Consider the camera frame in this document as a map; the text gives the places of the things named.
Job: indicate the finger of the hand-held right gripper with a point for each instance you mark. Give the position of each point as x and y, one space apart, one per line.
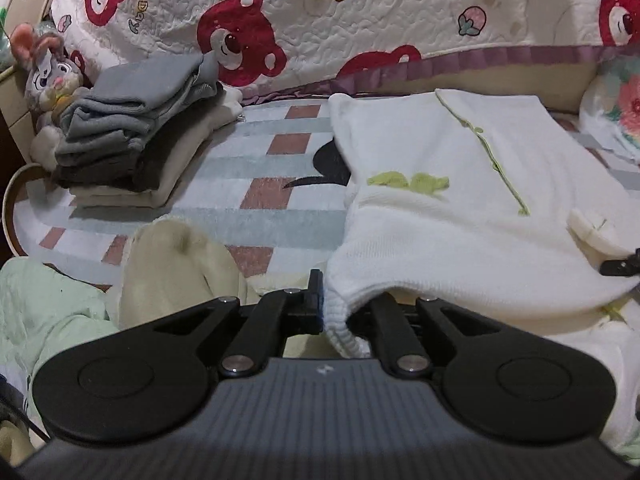
620 265

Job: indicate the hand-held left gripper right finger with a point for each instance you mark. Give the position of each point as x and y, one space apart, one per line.
385 320

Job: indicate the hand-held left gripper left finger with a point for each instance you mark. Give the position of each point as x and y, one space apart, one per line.
314 305

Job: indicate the white knit sweater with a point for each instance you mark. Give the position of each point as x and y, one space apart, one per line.
450 240

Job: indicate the stack of folded clothes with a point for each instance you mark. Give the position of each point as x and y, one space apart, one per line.
175 180

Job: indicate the white cloth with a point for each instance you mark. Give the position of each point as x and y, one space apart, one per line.
620 385

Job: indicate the beige fleece garment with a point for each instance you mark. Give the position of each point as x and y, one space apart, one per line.
170 270

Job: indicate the checkered cartoon bed mat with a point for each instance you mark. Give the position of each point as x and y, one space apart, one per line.
240 170

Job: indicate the floral pillow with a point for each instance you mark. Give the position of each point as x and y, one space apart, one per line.
620 105

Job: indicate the dark brown folded garment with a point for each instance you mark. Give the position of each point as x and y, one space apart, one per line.
150 165

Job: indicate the beige padded bed bumper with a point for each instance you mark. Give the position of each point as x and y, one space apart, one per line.
500 80

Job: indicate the pale green garment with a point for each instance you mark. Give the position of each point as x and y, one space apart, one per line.
45 320

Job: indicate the grey folded pants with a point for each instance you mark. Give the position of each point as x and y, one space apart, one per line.
100 130

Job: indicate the light grey folded garment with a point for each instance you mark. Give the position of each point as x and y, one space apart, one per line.
145 85

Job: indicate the white red bear print quilt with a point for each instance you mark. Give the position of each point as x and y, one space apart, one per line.
375 15

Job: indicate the grey plush rabbit toy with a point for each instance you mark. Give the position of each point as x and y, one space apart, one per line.
50 75

